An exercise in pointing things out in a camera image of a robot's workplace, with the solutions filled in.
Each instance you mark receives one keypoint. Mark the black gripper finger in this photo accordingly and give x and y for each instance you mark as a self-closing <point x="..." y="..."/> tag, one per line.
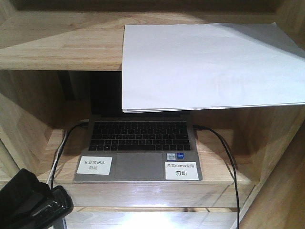
<point x="23" y="194"/>

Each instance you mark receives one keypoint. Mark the black stapler orange button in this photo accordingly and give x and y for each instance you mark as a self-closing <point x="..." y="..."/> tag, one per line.
<point x="58" y="206"/>

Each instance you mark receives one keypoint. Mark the white paper stack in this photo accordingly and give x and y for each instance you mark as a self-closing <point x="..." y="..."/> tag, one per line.
<point x="210" y="66"/>

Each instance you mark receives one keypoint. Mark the grey usb hub adapter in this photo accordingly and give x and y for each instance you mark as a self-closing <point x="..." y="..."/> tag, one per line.
<point x="60" y="224"/>

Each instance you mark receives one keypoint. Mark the white label sticker left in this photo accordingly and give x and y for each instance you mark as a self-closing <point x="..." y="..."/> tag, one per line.
<point x="94" y="165"/>

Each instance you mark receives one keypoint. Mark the white label sticker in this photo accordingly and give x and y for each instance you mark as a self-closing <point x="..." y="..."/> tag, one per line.
<point x="94" y="165"/>
<point x="181" y="171"/>

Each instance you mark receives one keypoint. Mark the grey open laptop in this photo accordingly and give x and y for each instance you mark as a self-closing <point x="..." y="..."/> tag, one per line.
<point x="139" y="144"/>

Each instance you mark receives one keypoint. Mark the white label sticker right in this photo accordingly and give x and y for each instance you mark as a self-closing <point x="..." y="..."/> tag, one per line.
<point x="181" y="171"/>

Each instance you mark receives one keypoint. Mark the wooden shelf unit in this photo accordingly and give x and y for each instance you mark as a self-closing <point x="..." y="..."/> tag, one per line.
<point x="38" y="38"/>

